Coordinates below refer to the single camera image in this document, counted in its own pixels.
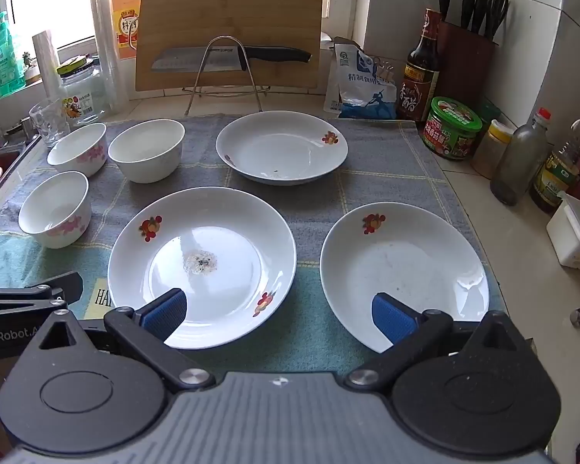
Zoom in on white fruit-print plate stained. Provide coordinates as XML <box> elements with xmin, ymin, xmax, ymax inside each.
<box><xmin>107</xmin><ymin>186</ymin><xmax>297</xmax><ymax>350</ymax></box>

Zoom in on dark red knife block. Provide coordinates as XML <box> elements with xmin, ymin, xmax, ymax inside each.
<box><xmin>435</xmin><ymin>19</ymin><xmax>496</xmax><ymax>107</ymax></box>

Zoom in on bamboo cutting board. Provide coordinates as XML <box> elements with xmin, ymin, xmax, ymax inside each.
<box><xmin>135</xmin><ymin>0</ymin><xmax>324</xmax><ymax>92</ymax></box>

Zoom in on grey and teal checked towel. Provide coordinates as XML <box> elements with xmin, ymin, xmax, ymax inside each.
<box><xmin>0</xmin><ymin>113</ymin><xmax>506</xmax><ymax>375</ymax></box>

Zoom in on plain white bowl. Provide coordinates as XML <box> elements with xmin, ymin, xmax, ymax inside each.
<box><xmin>107</xmin><ymin>119</ymin><xmax>186</xmax><ymax>184</ymax></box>

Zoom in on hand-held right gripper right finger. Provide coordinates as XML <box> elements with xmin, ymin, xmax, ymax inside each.
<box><xmin>344</xmin><ymin>293</ymin><xmax>527</xmax><ymax>390</ymax></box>

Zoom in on green-capped spice jar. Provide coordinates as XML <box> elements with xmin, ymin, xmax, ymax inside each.
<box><xmin>476</xmin><ymin>101</ymin><xmax>502</xmax><ymax>129</ymax></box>

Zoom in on white bowl pink flowers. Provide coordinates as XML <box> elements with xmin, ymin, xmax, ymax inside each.
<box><xmin>18</xmin><ymin>171</ymin><xmax>92</xmax><ymax>249</ymax></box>
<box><xmin>47</xmin><ymin>123</ymin><xmax>108</xmax><ymax>177</ymax></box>

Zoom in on tall stack of clear cups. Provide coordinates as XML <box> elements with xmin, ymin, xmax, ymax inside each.
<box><xmin>89</xmin><ymin>0</ymin><xmax>129</xmax><ymax>113</ymax></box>

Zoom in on orange cooking wine jug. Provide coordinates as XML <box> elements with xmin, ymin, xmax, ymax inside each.
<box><xmin>111</xmin><ymin>0</ymin><xmax>143</xmax><ymax>61</ymax></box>

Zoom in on clear jar with dark lid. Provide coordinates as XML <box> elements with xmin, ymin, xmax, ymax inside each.
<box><xmin>57</xmin><ymin>55</ymin><xmax>112</xmax><ymax>126</ymax></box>

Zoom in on white plastic box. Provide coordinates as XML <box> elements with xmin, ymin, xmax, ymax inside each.
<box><xmin>546</xmin><ymin>191</ymin><xmax>580</xmax><ymax>274</ymax></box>

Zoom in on stainless steel sink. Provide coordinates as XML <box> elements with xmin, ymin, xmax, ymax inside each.
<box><xmin>0</xmin><ymin>147</ymin><xmax>37</xmax><ymax>218</ymax></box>

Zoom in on black-handled scissors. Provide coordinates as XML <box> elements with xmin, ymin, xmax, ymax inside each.
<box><xmin>486</xmin><ymin>0</ymin><xmax>510</xmax><ymax>42</ymax></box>

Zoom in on cooking oil bottle green label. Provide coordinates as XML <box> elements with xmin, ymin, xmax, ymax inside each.
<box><xmin>529</xmin><ymin>128</ymin><xmax>580</xmax><ymax>214</ymax></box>

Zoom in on dark vinegar bottle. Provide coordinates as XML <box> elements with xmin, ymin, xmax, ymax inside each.
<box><xmin>397</xmin><ymin>8</ymin><xmax>440</xmax><ymax>123</ymax></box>

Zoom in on white and blue salt bag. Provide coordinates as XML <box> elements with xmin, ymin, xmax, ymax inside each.
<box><xmin>323</xmin><ymin>37</ymin><xmax>398</xmax><ymax>120</ymax></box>

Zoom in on small potted plant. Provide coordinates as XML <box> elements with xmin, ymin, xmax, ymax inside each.
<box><xmin>22</xmin><ymin>51</ymin><xmax>42</xmax><ymax>83</ymax></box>

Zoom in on black-handled kitchen knife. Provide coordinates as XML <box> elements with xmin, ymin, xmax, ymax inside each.
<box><xmin>151</xmin><ymin>46</ymin><xmax>312</xmax><ymax>72</ymax></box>

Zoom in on white fruit-print plate speckled stain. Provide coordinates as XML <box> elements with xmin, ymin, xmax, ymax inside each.
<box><xmin>216</xmin><ymin>111</ymin><xmax>349</xmax><ymax>185</ymax></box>

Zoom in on yellow-capped spice jar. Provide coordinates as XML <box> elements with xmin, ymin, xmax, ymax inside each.
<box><xmin>473</xmin><ymin>119</ymin><xmax>517</xmax><ymax>179</ymax></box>

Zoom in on green dish soap bottle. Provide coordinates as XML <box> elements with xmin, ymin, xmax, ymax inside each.
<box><xmin>0</xmin><ymin>12</ymin><xmax>27</xmax><ymax>97</ymax></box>

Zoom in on red-capped clear glass bottle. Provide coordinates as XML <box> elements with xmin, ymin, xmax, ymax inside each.
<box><xmin>490</xmin><ymin>107</ymin><xmax>553</xmax><ymax>206</ymax></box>

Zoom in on green-lidded sauce jar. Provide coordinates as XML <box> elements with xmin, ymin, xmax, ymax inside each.
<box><xmin>421</xmin><ymin>97</ymin><xmax>483</xmax><ymax>160</ymax></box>

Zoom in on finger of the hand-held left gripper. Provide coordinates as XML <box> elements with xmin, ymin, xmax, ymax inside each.
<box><xmin>0</xmin><ymin>272</ymin><xmax>84</xmax><ymax>319</ymax></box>

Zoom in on metal wire rack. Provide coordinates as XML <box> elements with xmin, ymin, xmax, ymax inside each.
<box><xmin>181</xmin><ymin>35</ymin><xmax>271</xmax><ymax>117</ymax></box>

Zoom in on clear drinking glass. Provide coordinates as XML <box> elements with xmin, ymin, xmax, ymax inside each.
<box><xmin>29</xmin><ymin>98</ymin><xmax>72</xmax><ymax>148</ymax></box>

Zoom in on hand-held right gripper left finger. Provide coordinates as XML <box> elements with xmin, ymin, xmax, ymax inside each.
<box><xmin>39</xmin><ymin>288</ymin><xmax>216</xmax><ymax>394</ymax></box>

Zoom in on white fruit-print plate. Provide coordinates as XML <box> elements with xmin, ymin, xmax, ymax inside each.
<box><xmin>320</xmin><ymin>201</ymin><xmax>490</xmax><ymax>353</ymax></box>

